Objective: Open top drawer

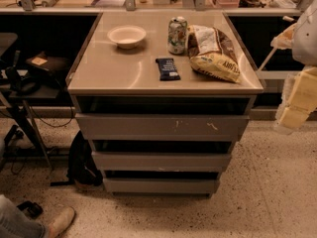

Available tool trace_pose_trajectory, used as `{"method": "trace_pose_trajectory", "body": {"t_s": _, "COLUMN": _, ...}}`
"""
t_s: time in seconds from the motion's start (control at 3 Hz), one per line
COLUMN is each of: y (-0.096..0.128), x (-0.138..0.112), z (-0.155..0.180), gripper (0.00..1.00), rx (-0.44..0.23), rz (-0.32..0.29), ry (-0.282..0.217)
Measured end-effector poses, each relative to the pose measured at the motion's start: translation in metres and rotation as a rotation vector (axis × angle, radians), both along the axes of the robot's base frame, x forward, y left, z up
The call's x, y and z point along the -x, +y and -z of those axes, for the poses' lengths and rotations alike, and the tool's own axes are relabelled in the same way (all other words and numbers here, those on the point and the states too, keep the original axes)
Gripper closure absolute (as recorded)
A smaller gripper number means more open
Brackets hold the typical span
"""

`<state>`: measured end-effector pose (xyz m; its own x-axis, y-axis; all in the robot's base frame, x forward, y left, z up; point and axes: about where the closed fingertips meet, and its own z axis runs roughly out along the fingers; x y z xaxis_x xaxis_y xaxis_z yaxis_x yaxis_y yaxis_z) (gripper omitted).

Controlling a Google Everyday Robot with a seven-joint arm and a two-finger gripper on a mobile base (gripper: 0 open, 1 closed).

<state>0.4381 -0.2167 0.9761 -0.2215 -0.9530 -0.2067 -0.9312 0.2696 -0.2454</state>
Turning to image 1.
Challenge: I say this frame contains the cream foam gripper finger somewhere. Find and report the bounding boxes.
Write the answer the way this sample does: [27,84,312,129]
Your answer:
[273,66,317,135]

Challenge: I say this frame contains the grey top drawer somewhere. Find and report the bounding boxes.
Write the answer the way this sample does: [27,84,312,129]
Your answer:
[76,114,249,141]

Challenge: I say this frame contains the grey drawer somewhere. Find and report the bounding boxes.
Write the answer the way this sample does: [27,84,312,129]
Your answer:
[103,178,220,194]
[76,114,249,141]
[92,152,231,172]

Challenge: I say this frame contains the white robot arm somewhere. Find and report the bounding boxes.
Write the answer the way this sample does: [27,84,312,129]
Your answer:
[270,0,317,135]

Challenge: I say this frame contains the grey middle drawer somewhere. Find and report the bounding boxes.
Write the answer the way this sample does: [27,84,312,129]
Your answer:
[92,152,231,172]

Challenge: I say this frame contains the grey drawer cabinet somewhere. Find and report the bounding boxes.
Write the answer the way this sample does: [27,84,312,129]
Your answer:
[68,10,263,181]

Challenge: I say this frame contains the grey bottom drawer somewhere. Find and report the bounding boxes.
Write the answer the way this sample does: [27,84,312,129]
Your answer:
[103,178,220,194]

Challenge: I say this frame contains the yellow brown chip bag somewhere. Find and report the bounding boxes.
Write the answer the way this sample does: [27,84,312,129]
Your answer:
[187,25,241,83]

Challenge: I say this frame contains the dark blue snack bar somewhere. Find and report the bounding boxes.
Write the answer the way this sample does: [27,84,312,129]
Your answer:
[156,58,180,81]

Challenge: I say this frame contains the green white soda can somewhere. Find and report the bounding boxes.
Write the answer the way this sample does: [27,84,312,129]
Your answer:
[167,16,187,55]

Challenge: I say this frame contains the white paper bowl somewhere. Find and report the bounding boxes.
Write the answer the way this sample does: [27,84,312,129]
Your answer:
[107,25,147,50]

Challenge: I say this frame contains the black backpack on floor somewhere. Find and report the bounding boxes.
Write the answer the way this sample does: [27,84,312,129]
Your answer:
[51,131,103,188]

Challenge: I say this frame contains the black box with note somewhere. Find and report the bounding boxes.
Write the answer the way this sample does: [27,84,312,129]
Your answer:
[26,53,70,76]

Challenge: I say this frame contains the tan shoe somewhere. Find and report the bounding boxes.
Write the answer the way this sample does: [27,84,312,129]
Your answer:
[49,206,75,238]

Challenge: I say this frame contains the black side table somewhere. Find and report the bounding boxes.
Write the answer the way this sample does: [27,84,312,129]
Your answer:
[0,33,63,171]

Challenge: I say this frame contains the black headphones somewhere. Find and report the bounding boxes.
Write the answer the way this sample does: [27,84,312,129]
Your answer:
[5,51,41,96]

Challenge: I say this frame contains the black floor caster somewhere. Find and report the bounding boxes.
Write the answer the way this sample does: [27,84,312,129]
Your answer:
[18,200,43,218]

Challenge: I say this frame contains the person leg in jeans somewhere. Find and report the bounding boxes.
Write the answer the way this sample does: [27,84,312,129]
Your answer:
[0,194,49,238]

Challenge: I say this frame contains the white handled stick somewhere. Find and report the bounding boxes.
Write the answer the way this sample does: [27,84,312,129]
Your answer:
[258,16,297,72]

